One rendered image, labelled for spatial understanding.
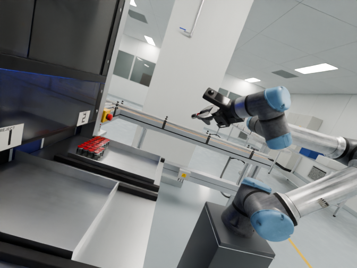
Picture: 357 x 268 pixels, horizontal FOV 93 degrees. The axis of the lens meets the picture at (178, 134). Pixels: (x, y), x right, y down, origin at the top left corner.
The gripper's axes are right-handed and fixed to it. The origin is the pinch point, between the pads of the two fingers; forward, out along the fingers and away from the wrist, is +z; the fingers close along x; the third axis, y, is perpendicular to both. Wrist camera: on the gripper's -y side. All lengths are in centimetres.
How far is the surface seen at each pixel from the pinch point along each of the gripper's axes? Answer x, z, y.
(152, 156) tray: -21.4, 26.5, 4.6
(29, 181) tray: -56, 8, -28
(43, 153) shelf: -49, 25, -32
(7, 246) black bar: -63, -13, -23
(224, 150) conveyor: 42, 58, 76
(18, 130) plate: -47, 1, -39
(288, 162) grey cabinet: 348, 218, 507
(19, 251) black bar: -62, -14, -21
